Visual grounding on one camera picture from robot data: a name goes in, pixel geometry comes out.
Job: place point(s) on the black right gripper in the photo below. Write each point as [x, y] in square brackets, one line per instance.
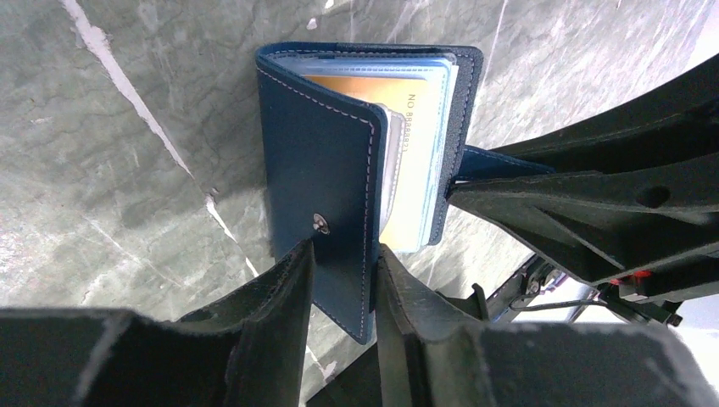
[599, 227]

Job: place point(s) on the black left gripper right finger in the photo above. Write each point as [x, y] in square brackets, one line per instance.
[431, 353]

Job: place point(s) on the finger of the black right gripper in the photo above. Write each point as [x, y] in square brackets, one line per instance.
[673, 123]

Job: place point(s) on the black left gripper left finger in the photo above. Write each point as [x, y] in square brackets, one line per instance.
[245, 349]

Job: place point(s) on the blue leather card holder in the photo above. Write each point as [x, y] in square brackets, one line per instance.
[325, 154]

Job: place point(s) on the gold card in holder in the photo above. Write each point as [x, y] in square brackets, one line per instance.
[414, 101]

